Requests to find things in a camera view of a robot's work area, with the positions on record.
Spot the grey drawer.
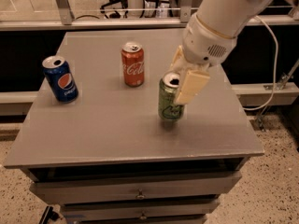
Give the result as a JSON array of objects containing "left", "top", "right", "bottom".
[
  {"left": 30, "top": 171, "right": 241, "bottom": 204},
  {"left": 61, "top": 199, "right": 219, "bottom": 221}
]

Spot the top grey drawer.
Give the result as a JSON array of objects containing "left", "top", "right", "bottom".
[{"left": 30, "top": 171, "right": 241, "bottom": 204}]

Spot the green soda can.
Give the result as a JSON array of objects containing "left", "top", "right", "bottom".
[{"left": 158, "top": 72, "right": 184, "bottom": 121}]

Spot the left metal window bracket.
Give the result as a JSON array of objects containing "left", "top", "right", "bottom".
[{"left": 55, "top": 0, "right": 75, "bottom": 25}]

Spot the metal floor bracket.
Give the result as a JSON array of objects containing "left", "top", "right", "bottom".
[{"left": 255, "top": 59, "right": 299, "bottom": 132}]

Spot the blue pepsi can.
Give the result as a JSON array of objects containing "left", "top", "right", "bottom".
[{"left": 42, "top": 55, "right": 78, "bottom": 103}]

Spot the red coke can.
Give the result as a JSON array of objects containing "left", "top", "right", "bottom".
[{"left": 121, "top": 42, "right": 145, "bottom": 87}]

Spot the brass top drawer knob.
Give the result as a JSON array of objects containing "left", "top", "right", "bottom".
[{"left": 135, "top": 189, "right": 146, "bottom": 200}]

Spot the metal window bracket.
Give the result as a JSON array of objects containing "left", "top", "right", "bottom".
[
  {"left": 178, "top": 0, "right": 192, "bottom": 22},
  {"left": 55, "top": 0, "right": 75, "bottom": 25}
]

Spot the black office chair base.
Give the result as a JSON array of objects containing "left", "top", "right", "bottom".
[{"left": 100, "top": 0, "right": 128, "bottom": 19}]

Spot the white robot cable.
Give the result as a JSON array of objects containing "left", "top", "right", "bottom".
[{"left": 242, "top": 15, "right": 279, "bottom": 112}]

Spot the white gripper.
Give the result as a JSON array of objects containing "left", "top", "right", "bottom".
[{"left": 169, "top": 14, "right": 236, "bottom": 105}]

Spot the right metal window bracket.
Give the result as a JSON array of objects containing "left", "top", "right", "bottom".
[{"left": 178, "top": 0, "right": 192, "bottom": 22}]

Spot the brass drawer knob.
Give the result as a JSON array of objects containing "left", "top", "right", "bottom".
[
  {"left": 135, "top": 189, "right": 146, "bottom": 200},
  {"left": 139, "top": 213, "right": 147, "bottom": 220}
]

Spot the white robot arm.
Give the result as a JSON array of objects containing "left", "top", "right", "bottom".
[{"left": 169, "top": 0, "right": 298, "bottom": 105}]

